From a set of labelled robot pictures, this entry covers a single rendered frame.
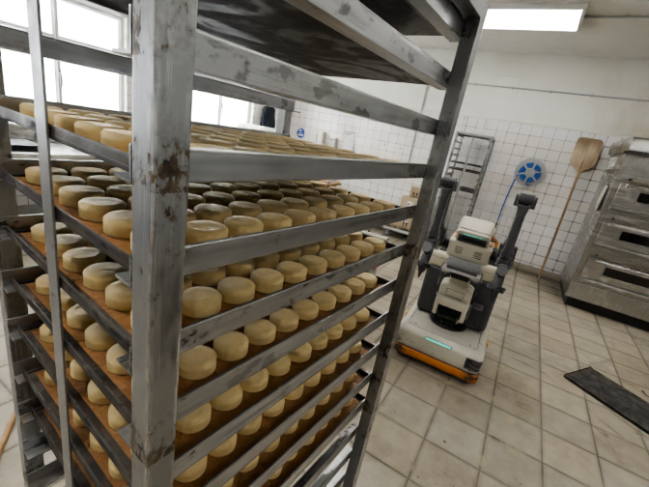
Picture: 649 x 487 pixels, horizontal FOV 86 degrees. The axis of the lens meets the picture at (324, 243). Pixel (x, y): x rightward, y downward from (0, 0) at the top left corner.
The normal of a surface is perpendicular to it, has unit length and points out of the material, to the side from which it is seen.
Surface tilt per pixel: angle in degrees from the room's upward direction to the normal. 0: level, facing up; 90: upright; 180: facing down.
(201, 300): 0
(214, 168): 90
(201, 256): 90
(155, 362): 90
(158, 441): 90
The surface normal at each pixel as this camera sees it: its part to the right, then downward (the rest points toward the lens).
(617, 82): -0.51, 0.18
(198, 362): 0.18, -0.93
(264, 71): 0.79, 0.32
